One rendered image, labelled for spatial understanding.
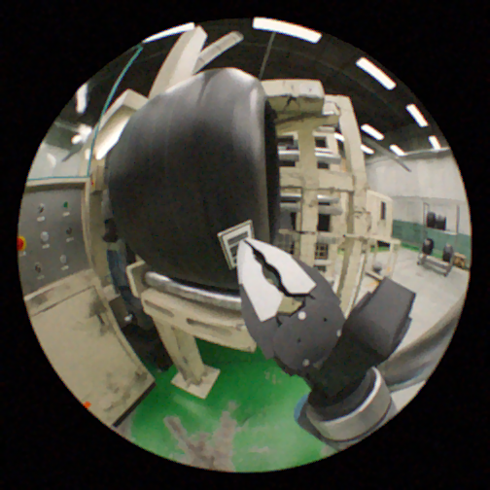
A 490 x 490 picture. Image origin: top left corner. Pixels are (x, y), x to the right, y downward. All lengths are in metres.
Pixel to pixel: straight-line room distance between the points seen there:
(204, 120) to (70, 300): 0.70
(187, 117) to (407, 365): 0.43
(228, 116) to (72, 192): 0.67
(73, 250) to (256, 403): 1.24
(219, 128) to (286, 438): 1.20
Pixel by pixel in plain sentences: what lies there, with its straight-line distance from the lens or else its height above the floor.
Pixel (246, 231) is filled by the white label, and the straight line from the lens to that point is 0.17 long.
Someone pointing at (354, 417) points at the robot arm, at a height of 0.93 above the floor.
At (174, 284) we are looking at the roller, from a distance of 0.38.
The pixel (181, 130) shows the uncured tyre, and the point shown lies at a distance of 0.17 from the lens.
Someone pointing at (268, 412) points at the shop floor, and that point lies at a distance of 1.11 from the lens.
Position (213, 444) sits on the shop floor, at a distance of 1.09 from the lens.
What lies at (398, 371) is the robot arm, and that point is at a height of 0.87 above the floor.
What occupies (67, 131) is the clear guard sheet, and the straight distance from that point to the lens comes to 0.80.
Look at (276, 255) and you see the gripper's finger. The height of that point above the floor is 1.04.
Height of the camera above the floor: 1.08
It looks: 13 degrees down
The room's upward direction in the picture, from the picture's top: straight up
